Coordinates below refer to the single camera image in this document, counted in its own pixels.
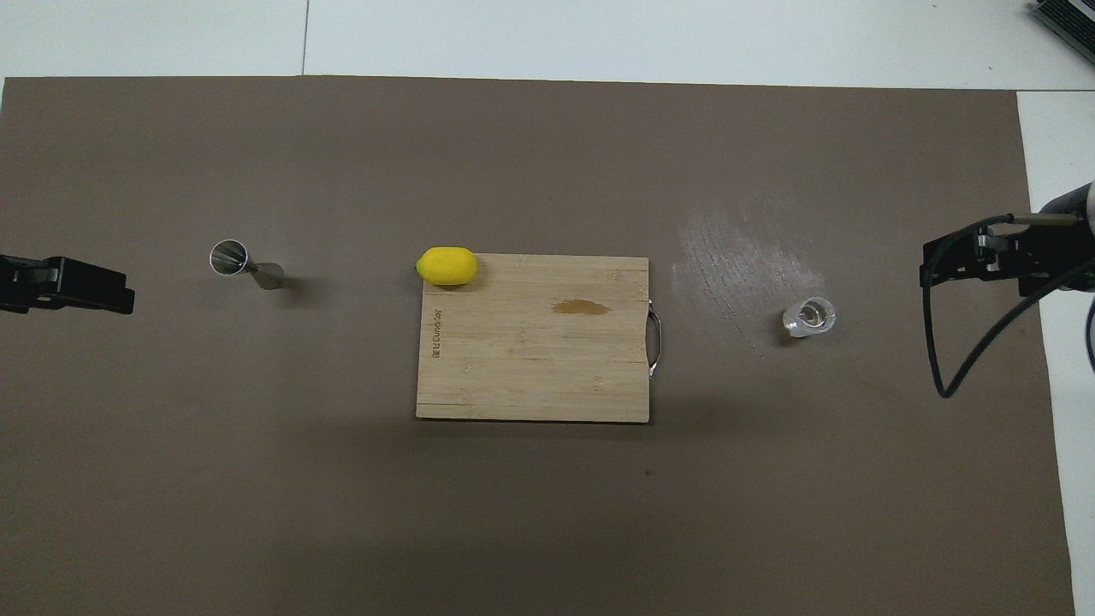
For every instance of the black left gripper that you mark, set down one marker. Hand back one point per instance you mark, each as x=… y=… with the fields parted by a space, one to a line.
x=17 y=295

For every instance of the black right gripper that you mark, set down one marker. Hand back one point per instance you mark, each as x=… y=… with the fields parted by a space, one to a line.
x=1052 y=252

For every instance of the steel double jigger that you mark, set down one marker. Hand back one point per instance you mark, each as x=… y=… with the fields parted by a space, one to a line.
x=229 y=257

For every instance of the small clear glass cup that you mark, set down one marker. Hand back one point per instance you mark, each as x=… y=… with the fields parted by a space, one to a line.
x=808 y=317

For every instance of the brown table mat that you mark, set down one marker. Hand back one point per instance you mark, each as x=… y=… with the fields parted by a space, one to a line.
x=257 y=470

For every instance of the grey ribbed metal device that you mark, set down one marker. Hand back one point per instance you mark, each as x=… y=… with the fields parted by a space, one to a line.
x=1069 y=21

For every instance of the yellow lemon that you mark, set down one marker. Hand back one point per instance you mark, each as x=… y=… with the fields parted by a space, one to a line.
x=446 y=266

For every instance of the bamboo cutting board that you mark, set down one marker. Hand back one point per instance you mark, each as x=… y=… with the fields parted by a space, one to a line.
x=530 y=368

